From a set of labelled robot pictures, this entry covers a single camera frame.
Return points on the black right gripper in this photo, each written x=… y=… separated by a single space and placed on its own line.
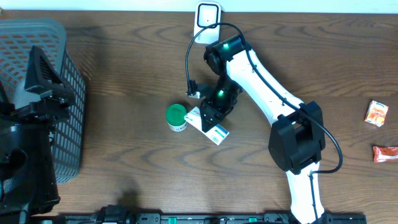
x=216 y=112

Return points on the dark grey plastic basket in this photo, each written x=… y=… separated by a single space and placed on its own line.
x=17 y=38

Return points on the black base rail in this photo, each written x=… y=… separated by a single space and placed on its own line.
x=121 y=215

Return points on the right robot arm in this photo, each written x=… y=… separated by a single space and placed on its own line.
x=296 y=139

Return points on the green lid jar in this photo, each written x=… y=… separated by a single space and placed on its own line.
x=175 y=117

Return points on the white medicine box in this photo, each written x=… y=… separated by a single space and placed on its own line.
x=216 y=134

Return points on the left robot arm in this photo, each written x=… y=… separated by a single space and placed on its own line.
x=28 y=183

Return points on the orange tissue pack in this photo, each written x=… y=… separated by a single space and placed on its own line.
x=376 y=113

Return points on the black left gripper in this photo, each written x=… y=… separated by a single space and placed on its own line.
x=50 y=94

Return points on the white barcode scanner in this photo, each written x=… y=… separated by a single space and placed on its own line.
x=207 y=13

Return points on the orange snack bar wrapper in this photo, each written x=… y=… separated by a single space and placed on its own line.
x=384 y=154

